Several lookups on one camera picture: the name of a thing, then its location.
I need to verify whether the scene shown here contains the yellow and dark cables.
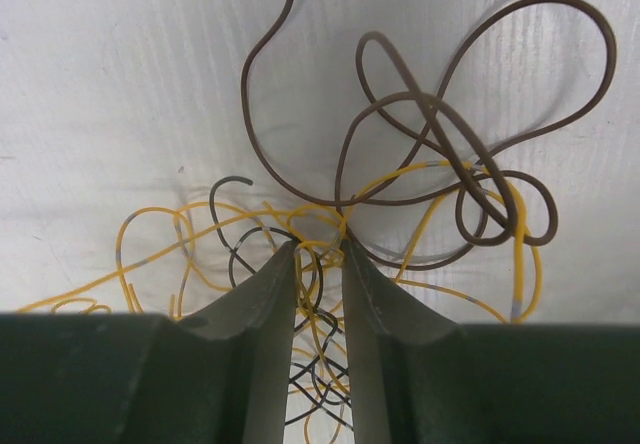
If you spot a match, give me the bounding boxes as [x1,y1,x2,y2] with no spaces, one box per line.
[14,161,545,444]

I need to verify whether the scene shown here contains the brown loose cable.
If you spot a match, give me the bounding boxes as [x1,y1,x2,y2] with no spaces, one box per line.
[240,0,617,271]

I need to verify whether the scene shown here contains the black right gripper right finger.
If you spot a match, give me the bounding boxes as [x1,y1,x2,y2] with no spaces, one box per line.
[341,241,639,443]

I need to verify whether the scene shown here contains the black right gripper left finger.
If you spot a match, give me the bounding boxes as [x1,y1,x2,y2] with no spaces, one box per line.
[1,243,295,443]

